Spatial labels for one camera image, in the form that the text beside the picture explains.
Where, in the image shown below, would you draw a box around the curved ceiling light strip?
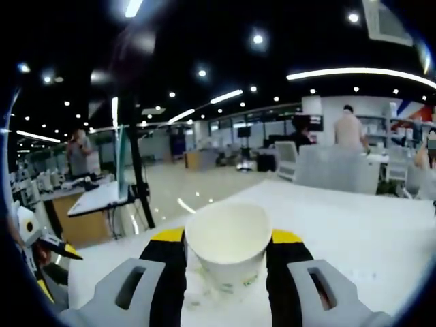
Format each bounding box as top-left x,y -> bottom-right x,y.
285,67 -> 436,90

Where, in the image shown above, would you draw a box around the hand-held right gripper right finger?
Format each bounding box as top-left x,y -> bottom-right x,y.
265,228 -> 392,327

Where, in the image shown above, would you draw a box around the ceiling air conditioner unit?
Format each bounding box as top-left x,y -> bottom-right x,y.
361,0 -> 416,47

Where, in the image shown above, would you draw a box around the white office chair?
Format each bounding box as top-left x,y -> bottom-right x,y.
387,146 -> 409,183
274,140 -> 300,182

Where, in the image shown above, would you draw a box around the white storage shelves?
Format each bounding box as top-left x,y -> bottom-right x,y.
357,114 -> 426,151

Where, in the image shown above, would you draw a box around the white table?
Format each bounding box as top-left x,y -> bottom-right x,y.
66,179 -> 436,327

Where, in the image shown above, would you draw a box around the brown cardboard box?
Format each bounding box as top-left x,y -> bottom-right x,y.
183,151 -> 202,170

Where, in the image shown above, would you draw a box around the grey plastic chair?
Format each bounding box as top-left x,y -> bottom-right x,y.
293,144 -> 382,196

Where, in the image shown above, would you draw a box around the black monitor on stand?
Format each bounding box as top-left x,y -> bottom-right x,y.
236,126 -> 254,164

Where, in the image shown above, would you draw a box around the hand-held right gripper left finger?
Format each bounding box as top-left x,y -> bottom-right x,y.
59,227 -> 187,327

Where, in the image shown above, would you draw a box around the open laptop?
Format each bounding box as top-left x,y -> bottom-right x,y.
67,124 -> 136,218

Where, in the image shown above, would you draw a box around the black cabinet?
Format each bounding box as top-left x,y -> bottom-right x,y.
255,153 -> 277,173

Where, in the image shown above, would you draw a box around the wooden side desk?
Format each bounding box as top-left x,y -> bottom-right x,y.
37,183 -> 115,249

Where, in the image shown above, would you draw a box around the dark wall monitor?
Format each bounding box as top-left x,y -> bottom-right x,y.
292,114 -> 324,132

